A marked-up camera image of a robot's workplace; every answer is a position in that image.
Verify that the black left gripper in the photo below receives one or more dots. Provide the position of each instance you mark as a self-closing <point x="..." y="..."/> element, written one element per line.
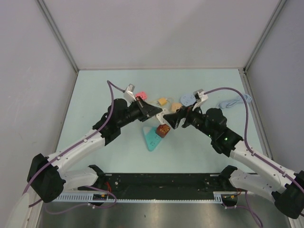
<point x="147" y="110"/>

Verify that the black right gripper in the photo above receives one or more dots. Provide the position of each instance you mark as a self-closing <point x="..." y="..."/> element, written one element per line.
<point x="174" y="118"/>

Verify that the white square plug adapter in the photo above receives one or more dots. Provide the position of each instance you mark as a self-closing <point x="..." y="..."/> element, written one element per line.
<point x="160" y="116"/>

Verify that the dark red cube socket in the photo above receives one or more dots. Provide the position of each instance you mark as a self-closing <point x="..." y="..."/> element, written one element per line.
<point x="162" y="130"/>

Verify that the teal triangular power strip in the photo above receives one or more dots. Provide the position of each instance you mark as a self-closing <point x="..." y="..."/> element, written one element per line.
<point x="152" y="139"/>

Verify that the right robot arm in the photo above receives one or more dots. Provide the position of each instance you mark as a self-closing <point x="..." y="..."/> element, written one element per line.
<point x="274" y="182"/>

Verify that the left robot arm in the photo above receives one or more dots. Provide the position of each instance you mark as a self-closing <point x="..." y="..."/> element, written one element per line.
<point x="47" y="173"/>

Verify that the pink square plug adapter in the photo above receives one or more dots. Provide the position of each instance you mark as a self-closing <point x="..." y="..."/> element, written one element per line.
<point x="142" y="95"/>

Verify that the beige cube socket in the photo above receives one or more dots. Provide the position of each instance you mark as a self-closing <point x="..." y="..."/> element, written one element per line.
<point x="175" y="107"/>

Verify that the yellow USB charger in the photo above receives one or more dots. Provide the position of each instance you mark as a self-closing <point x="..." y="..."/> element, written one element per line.
<point x="162" y="101"/>

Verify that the round light blue power strip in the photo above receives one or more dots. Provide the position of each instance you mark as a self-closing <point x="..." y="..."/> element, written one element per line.
<point x="188" y="99"/>

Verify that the light blue rectangular power strip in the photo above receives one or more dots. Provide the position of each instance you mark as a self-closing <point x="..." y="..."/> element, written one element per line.
<point x="226" y="104"/>

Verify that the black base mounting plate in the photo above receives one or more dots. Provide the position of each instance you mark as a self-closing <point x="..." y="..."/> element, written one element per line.
<point x="162" y="186"/>

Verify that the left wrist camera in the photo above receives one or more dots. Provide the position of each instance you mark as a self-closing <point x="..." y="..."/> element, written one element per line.
<point x="128" y="93"/>

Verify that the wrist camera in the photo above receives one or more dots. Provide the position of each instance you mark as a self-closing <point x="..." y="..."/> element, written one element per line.
<point x="128" y="93"/>
<point x="201" y="97"/>

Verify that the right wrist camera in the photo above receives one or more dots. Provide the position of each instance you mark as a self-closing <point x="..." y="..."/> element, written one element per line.
<point x="201" y="97"/>

